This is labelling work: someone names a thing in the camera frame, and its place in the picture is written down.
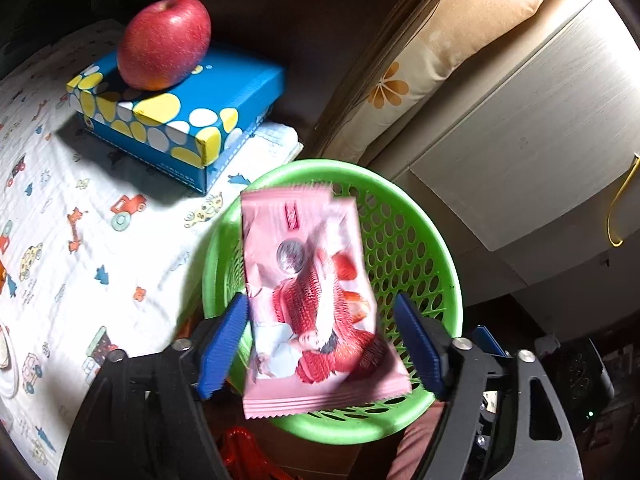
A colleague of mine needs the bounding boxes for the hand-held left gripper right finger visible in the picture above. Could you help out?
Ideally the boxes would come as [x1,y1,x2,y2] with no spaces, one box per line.
[392,294,583,480]

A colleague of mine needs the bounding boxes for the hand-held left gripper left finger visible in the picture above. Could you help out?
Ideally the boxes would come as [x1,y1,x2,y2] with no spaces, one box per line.
[57,292,251,480]

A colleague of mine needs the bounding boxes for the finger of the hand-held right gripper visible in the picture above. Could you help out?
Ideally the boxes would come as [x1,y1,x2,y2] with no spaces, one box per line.
[470,325,513,359]

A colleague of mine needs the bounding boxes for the pink snack packet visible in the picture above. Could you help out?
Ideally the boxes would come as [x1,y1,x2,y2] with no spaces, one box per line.
[240,186,413,420]

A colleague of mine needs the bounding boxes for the green plastic basket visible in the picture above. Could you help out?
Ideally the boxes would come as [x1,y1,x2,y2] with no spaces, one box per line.
[201,159,463,446]

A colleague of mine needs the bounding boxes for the dark round object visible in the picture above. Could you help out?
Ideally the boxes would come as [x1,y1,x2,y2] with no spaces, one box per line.
[537,335,616,436]

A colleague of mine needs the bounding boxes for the printed white cloth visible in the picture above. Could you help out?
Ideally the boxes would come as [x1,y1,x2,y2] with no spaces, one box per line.
[0,19,306,480]

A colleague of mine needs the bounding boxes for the white wooden cabinet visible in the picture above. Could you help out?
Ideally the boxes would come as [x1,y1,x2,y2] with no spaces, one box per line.
[410,7,640,251]

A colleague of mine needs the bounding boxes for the blue box with dots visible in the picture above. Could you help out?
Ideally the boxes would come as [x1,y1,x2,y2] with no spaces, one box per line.
[66,45,287,196]

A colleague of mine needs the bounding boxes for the beige flower print pillow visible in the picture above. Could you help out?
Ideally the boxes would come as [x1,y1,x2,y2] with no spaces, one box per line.
[320,0,571,166]

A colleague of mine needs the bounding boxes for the red apple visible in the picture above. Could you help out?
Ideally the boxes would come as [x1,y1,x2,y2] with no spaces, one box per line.
[117,0,212,92]

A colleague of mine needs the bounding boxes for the brown wooden headboard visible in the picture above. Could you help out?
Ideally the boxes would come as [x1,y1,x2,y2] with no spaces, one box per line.
[190,0,471,161]

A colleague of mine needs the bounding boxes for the yellow cable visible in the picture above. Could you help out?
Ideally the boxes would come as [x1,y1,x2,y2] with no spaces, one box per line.
[606,152,640,247]

